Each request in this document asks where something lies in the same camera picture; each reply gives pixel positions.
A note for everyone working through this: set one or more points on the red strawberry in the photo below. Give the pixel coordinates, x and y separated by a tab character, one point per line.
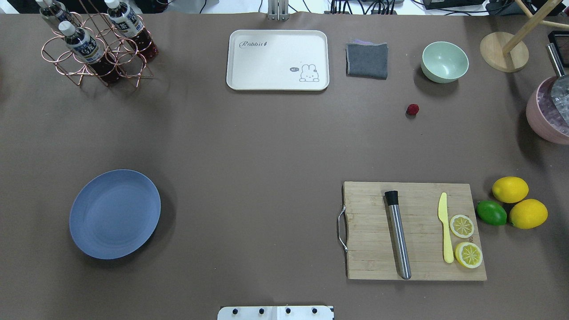
412	109

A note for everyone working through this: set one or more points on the blue round plate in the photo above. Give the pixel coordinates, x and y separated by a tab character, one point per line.
115	214

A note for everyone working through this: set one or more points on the white rabbit tray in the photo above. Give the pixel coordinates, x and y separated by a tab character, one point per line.
278	60

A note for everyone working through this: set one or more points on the steel muddler black tip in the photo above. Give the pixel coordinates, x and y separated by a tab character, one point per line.
402	258

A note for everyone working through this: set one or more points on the wooden cutting board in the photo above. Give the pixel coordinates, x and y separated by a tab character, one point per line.
371	249

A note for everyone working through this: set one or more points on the grey folded cloth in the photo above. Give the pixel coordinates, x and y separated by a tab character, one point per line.
367	59

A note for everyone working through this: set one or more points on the mint green bowl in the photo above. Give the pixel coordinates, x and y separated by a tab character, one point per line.
444	62

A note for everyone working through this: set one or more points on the yellow plastic knife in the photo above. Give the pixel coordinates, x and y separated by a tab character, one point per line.
443	216

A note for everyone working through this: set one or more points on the upper lemon half slice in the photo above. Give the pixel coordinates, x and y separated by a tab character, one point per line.
461	226

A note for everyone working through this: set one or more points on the lemon half slice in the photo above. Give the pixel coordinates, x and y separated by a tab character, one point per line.
461	226
468	254

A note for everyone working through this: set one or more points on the lower lemon half slice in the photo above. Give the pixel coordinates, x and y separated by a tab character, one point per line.
468	254

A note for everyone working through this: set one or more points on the green lime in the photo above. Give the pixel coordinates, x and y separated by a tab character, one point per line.
491	212

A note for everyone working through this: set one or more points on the right tea bottle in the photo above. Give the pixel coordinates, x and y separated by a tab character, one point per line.
126	21

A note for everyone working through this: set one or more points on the tea bottle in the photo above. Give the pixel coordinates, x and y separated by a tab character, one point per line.
85	47
126	21
54	12

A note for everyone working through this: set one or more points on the upper yellow lemon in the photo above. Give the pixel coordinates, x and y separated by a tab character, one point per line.
510	189

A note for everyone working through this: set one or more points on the yellow lemon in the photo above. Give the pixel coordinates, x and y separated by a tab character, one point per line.
510	189
529	213

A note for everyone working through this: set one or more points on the front tea bottle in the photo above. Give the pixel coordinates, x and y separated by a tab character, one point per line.
85	47

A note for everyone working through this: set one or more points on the wooden stand with base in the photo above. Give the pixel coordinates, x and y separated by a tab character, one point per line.
506	52

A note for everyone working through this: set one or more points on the lower yellow lemon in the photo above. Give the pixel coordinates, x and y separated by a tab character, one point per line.
529	213

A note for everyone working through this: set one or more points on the pink ice bucket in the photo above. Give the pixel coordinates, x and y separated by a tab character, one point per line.
543	117

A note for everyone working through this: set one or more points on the back left tea bottle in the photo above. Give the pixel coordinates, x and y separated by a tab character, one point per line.
54	12

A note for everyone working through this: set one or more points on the black box at edge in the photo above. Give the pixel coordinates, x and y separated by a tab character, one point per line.
560	39

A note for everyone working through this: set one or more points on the metal camera post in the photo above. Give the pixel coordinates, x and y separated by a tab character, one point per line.
278	10

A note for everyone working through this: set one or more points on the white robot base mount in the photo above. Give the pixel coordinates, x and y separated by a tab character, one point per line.
285	312

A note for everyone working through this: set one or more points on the copper wire bottle rack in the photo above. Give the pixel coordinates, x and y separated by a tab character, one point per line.
129	63

